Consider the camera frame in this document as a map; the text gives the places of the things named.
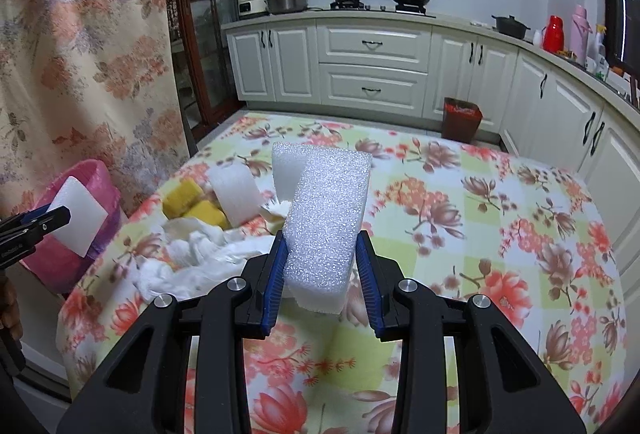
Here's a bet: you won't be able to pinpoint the floral tablecloth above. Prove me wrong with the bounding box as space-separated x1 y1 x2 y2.
55 110 629 434

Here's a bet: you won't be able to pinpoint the gas stove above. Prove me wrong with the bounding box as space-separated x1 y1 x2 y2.
329 1 436 19

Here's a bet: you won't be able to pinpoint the white lower kitchen cabinets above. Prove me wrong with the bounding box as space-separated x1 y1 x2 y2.
224 12 639 268

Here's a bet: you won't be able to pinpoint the black casserole pot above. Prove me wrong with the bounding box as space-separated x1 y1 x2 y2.
492 15 530 40

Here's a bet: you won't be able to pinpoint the pink trash bin with liner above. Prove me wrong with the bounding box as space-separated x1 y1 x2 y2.
23 159 126 293

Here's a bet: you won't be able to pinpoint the dark wooden glass door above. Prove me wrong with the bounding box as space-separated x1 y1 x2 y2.
167 0 243 147

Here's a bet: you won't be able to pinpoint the long white foam block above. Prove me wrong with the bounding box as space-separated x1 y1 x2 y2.
272 142 372 315

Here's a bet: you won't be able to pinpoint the pink thermos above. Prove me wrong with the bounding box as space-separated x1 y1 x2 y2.
570 5 592 66

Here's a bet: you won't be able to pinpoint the dark red floor bin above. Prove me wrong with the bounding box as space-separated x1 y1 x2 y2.
442 97 483 144

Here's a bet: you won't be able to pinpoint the white rice cooker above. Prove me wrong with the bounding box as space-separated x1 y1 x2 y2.
238 0 269 19

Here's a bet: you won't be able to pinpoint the floral curtain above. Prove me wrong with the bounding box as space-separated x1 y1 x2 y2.
1 0 188 215

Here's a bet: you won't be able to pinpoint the crumpled white paper towel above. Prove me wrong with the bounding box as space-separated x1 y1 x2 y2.
162 200 294 265

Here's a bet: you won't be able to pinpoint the red thermos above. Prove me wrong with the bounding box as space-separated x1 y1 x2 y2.
542 15 564 54

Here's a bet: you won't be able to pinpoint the steel pressure cooker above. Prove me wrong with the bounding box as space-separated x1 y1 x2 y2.
267 0 308 15

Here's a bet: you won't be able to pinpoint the white plastic bag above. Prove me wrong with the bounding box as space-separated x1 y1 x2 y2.
133 232 277 302

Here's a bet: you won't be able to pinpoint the yellow sponge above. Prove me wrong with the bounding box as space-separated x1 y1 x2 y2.
162 178 204 220
183 200 231 230

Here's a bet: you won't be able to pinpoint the white foam block upright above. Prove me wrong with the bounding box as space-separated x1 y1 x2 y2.
207 164 264 228

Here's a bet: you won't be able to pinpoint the left hand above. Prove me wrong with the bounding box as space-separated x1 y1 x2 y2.
0 275 23 341

